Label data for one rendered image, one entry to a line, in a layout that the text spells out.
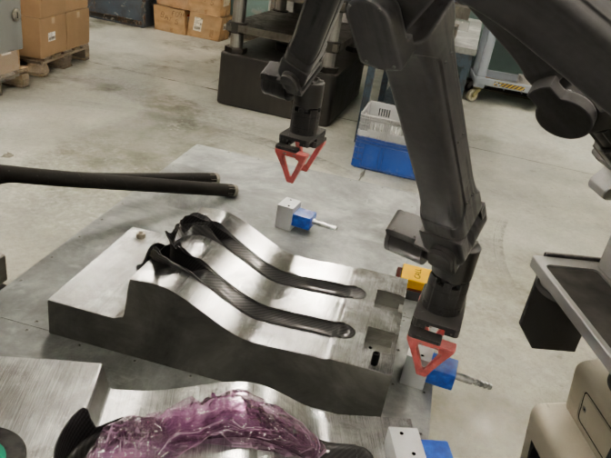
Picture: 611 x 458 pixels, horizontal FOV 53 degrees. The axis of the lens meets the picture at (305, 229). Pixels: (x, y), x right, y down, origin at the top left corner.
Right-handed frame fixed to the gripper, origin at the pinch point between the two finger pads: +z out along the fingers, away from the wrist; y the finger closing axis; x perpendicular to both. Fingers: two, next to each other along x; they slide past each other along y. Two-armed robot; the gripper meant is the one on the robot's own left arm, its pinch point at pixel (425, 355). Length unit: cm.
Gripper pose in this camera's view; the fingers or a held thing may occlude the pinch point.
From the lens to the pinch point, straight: 96.1
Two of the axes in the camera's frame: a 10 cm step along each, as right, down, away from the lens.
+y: -3.2, 3.9, -8.6
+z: -1.5, 8.8, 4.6
